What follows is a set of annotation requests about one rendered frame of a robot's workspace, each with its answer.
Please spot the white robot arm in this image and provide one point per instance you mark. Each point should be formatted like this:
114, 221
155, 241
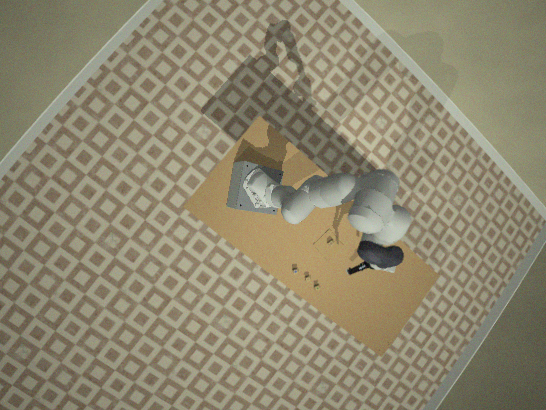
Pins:
370, 211

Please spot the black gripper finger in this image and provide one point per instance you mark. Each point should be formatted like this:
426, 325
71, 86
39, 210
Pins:
356, 269

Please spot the tan flat mat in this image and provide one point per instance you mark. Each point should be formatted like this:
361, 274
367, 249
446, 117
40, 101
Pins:
322, 246

